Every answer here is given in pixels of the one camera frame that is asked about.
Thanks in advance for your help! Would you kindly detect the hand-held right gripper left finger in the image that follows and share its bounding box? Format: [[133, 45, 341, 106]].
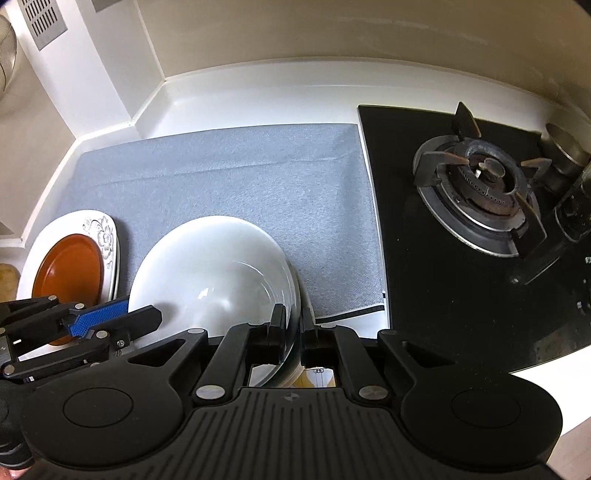
[[127, 304, 289, 407]]

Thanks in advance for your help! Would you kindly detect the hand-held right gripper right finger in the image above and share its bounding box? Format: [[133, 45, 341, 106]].
[[300, 307, 458, 403]]

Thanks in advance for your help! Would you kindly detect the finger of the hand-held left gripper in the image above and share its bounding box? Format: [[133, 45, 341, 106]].
[[0, 296, 131, 358], [2, 306, 163, 378]]

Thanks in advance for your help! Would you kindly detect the orange round plate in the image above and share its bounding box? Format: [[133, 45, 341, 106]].
[[31, 233, 103, 346]]

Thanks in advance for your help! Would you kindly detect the white bowl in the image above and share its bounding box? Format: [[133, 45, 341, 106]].
[[128, 215, 302, 388]]

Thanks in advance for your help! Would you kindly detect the white floral plate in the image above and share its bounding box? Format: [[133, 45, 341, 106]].
[[17, 210, 121, 305]]

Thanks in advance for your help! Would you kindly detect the wooden board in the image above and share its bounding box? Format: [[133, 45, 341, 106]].
[[0, 263, 21, 301]]

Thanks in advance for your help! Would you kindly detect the black glass gas stove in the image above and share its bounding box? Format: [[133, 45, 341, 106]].
[[358, 104, 591, 374]]

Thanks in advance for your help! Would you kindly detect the grey fabric mat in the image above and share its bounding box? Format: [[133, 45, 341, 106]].
[[65, 122, 386, 324]]

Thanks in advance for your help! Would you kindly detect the gas burner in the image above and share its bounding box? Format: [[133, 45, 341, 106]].
[[443, 138, 527, 217]]

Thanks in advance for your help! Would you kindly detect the black pan support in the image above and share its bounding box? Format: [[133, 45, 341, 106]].
[[412, 102, 552, 259]]

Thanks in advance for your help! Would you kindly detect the clear drinking glass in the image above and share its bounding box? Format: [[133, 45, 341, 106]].
[[551, 164, 591, 243]]

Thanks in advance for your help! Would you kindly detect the metal vent grille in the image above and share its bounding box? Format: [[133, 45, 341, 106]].
[[18, 0, 68, 49]]

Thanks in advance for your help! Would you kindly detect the metal cup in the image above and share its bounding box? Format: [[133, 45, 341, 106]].
[[540, 122, 591, 177]]

